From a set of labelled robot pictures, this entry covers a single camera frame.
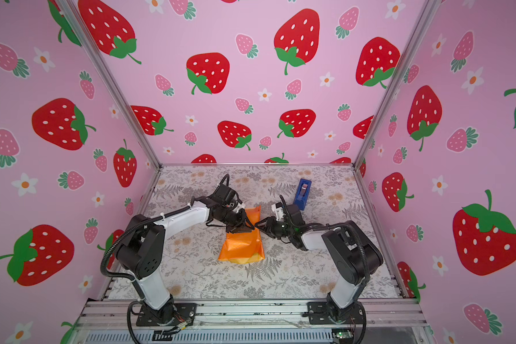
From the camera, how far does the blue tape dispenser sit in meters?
1.00

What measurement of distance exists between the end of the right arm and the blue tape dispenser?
0.18m

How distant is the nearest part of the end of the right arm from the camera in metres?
0.75

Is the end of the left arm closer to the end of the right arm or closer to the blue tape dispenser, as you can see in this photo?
the end of the right arm

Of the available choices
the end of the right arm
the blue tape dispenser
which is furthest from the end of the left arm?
the blue tape dispenser
